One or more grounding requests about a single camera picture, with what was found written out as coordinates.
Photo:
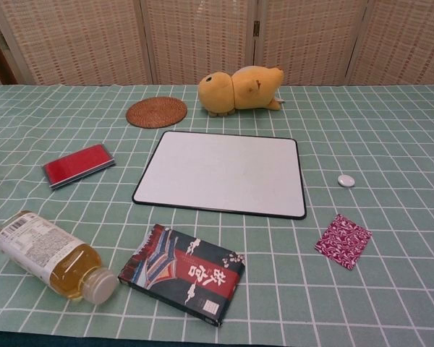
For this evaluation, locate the red flat ink pad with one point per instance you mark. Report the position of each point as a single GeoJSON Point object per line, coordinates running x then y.
{"type": "Point", "coordinates": [77, 166]}

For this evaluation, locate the green checked tablecloth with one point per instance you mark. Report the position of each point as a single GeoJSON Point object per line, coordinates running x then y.
{"type": "Point", "coordinates": [347, 307]}

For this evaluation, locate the dark box with red print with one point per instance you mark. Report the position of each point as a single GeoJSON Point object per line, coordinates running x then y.
{"type": "Point", "coordinates": [181, 269]}

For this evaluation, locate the round brown woven coaster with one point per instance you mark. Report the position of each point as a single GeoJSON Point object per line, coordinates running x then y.
{"type": "Point", "coordinates": [156, 112]}

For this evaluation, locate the small white round cap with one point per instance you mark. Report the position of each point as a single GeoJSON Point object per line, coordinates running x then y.
{"type": "Point", "coordinates": [345, 180]}

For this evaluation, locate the woven bamboo screen panel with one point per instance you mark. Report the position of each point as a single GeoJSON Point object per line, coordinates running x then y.
{"type": "Point", "coordinates": [202, 36]}
{"type": "Point", "coordinates": [408, 39]}
{"type": "Point", "coordinates": [76, 39]}
{"type": "Point", "coordinates": [311, 36]}

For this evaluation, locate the metal screen hinge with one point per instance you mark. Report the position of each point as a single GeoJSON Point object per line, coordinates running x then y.
{"type": "Point", "coordinates": [1, 40]}
{"type": "Point", "coordinates": [256, 28]}

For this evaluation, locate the yellow plush animal toy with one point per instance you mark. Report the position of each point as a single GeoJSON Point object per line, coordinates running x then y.
{"type": "Point", "coordinates": [238, 90]}

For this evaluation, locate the white board black frame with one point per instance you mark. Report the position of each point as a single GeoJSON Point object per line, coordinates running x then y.
{"type": "Point", "coordinates": [217, 173]}

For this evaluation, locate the tea bottle with white label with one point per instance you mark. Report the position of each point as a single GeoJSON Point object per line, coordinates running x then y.
{"type": "Point", "coordinates": [40, 249]}

